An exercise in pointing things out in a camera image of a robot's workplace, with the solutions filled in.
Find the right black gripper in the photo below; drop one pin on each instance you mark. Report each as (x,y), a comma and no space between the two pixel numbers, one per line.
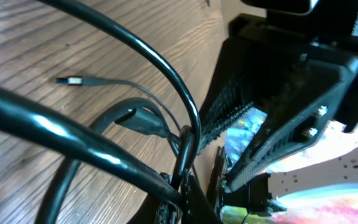
(326,27)

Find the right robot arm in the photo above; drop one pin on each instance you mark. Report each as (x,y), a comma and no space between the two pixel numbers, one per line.
(273,63)

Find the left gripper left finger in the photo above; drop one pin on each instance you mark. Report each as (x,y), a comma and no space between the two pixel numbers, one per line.
(168,193)

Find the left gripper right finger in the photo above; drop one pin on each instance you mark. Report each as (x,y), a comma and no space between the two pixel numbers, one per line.
(194,204)

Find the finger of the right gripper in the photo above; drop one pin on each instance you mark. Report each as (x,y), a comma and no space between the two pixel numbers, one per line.
(231,91)
(295,119)

